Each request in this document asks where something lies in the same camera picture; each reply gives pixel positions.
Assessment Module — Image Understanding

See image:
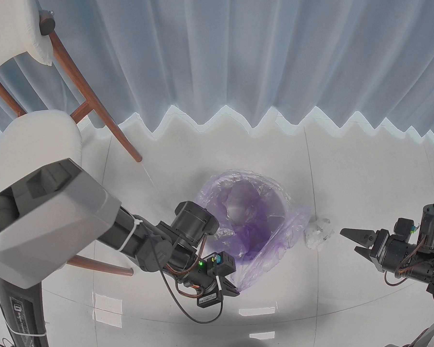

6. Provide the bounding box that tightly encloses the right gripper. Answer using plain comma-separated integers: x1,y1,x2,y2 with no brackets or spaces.
339,228,422,278

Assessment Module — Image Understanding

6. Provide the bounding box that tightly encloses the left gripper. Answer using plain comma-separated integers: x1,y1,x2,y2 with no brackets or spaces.
177,260,240,308

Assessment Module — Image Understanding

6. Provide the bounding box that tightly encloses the white paper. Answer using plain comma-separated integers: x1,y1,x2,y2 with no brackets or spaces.
303,217,335,251

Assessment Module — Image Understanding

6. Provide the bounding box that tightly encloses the purple plastic bag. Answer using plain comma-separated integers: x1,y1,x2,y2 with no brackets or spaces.
195,170,313,293

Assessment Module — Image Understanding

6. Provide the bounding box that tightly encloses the white trash bin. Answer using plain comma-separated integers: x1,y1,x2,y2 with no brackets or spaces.
199,174,288,264

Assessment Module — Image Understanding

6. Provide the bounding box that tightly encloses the pale blue curtain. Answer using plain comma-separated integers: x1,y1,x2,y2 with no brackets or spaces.
0,0,434,144

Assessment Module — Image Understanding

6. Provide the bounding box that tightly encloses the white cushioned wooden chair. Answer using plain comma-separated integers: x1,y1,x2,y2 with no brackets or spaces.
0,0,143,277

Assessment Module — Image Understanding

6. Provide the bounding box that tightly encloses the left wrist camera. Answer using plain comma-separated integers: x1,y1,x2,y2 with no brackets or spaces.
210,252,236,278

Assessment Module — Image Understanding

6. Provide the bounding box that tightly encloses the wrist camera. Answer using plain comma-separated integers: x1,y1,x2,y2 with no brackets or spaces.
210,252,236,278
394,218,416,238

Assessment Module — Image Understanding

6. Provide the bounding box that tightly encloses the black cable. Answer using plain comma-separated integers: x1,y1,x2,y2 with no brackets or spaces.
158,262,224,323

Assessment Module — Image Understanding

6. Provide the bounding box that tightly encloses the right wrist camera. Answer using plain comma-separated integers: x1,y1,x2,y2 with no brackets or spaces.
394,218,416,238

